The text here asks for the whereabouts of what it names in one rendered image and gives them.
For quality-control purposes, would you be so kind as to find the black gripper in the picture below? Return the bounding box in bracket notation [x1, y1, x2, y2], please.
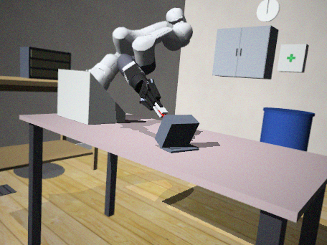
[131, 74, 168, 117]

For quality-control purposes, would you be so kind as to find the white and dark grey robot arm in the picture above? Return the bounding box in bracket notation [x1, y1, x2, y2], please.
[86, 8, 193, 91]

